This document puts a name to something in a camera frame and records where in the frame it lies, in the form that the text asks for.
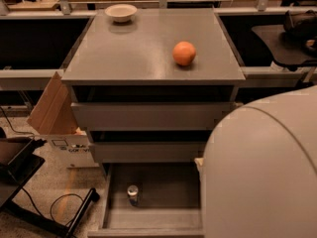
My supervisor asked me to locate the silver blue redbull can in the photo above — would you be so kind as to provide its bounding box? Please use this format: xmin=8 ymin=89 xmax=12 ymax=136
xmin=127 ymin=184 xmax=139 ymax=206

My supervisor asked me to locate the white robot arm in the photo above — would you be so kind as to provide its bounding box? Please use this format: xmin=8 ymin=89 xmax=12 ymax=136
xmin=199 ymin=86 xmax=317 ymax=238

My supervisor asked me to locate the grey top drawer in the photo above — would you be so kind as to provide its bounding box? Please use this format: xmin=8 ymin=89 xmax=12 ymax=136
xmin=71 ymin=102 xmax=237 ymax=131

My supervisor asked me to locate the grey drawer cabinet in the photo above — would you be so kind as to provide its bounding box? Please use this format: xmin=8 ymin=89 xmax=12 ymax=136
xmin=60 ymin=7 xmax=247 ymax=180

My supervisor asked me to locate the grey middle drawer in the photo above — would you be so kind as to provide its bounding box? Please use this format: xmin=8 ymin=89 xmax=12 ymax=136
xmin=89 ymin=142 xmax=206 ymax=163

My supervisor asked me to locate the grey open bottom drawer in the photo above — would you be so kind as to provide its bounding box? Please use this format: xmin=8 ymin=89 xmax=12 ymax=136
xmin=88 ymin=163 xmax=204 ymax=238

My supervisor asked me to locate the orange fruit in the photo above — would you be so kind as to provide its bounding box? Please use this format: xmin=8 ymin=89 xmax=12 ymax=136
xmin=172 ymin=42 xmax=196 ymax=66

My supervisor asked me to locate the brown white cardboard box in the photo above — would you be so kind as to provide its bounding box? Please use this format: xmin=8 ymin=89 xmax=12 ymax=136
xmin=27 ymin=72 xmax=97 ymax=169

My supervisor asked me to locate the white ceramic bowl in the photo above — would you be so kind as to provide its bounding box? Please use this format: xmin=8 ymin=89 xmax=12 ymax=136
xmin=105 ymin=4 xmax=137 ymax=23

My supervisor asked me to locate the black stand with tray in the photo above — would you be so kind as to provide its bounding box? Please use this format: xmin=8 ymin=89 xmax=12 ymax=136
xmin=0 ymin=129 xmax=100 ymax=238

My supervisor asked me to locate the black floor cable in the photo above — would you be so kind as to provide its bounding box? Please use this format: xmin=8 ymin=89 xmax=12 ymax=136
xmin=19 ymin=185 xmax=85 ymax=226

